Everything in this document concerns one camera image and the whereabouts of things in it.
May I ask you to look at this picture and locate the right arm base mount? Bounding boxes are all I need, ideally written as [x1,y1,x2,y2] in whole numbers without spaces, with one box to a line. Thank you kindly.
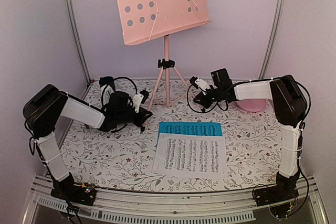
[252,181,299,206]

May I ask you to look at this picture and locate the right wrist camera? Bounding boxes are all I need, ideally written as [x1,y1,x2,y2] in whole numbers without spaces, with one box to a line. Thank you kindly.
[190,77,211,93]

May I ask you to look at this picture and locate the left aluminium frame post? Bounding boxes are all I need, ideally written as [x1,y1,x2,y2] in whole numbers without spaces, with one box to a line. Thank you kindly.
[65,0,91,84]

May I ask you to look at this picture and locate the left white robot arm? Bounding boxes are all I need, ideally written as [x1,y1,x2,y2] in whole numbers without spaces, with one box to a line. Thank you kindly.
[23,84,153,200]

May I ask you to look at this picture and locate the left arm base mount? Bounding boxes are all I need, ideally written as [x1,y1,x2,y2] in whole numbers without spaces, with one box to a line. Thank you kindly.
[50,174,97,206]

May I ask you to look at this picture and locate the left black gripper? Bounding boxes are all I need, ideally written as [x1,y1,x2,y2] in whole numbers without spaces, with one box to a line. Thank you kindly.
[116,108,151,128]

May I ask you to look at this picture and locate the right aluminium frame post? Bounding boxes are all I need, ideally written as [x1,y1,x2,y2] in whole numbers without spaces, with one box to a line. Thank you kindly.
[258,0,285,80]

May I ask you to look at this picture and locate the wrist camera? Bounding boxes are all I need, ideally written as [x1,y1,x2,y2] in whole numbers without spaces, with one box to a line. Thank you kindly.
[190,77,211,93]
[132,90,149,113]

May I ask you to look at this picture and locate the aluminium frame post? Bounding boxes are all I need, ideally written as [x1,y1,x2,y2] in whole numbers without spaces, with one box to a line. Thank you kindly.
[65,0,91,84]
[258,0,285,80]

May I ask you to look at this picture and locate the floral table mat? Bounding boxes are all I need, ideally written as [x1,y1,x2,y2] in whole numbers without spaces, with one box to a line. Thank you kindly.
[54,78,300,193]

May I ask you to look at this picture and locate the pink music stand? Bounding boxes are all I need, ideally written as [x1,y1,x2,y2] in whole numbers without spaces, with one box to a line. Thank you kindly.
[117,0,211,111]

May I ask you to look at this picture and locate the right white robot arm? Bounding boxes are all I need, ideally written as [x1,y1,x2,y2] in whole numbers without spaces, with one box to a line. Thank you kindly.
[190,69,311,179]

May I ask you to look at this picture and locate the aluminium front rail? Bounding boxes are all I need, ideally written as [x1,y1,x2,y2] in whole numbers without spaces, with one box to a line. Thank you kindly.
[23,176,330,223]

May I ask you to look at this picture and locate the dark blue mug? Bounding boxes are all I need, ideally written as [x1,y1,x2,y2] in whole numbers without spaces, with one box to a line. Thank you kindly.
[99,76,116,92]

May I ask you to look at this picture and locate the pink plate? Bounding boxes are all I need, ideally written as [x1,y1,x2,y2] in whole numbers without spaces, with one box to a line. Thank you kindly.
[236,99,267,112]

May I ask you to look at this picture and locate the white sheet music page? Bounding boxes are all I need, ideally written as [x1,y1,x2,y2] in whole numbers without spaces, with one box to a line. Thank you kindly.
[152,133,228,179]

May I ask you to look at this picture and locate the white metronome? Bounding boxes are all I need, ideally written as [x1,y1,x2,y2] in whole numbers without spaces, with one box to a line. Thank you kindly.
[101,84,113,106]

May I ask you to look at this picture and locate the blue sheet music page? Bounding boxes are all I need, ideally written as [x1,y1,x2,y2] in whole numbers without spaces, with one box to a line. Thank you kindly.
[158,122,223,136]

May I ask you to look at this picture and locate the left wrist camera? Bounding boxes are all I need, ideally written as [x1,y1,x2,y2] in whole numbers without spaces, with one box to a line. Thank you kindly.
[132,90,149,113]

